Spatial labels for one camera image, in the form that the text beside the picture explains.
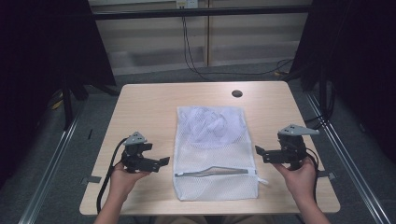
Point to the white garment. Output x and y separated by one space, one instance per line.
207 126

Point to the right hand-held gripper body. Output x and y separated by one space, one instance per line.
292 149

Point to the yellow floor object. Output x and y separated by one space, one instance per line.
57 102

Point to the person's left hand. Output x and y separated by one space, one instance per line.
123 182

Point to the white wall outlet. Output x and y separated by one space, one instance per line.
186 3

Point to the grey tape piece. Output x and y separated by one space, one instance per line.
91 179
325 174

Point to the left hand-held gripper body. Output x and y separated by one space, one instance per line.
134 161

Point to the black curtain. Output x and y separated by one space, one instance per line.
37 62
358 62

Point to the black metal stand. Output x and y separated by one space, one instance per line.
67 105

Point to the black horizontal metal bar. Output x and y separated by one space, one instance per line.
199 12

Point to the person's right hand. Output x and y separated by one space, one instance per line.
299 180

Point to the metal floor rail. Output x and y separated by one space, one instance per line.
46 177
348 161

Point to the white mesh laundry bag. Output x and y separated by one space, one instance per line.
214 183

